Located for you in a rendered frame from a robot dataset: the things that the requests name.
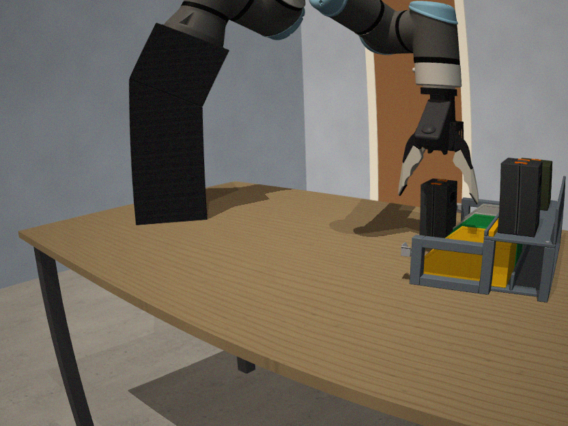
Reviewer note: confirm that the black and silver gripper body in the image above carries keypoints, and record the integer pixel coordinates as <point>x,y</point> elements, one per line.
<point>449,139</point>

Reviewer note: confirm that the grey metal rack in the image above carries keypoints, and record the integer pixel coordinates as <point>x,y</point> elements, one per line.
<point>528,278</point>

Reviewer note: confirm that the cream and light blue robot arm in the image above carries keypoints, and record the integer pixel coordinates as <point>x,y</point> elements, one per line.
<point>428,30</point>

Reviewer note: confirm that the yellow flat bar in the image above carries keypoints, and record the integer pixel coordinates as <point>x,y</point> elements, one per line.
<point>493,229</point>

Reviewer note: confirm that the yellow bin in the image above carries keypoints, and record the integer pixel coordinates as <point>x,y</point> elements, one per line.
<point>468,266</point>

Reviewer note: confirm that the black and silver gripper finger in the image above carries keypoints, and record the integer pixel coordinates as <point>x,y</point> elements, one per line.
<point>412,157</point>
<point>462,160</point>

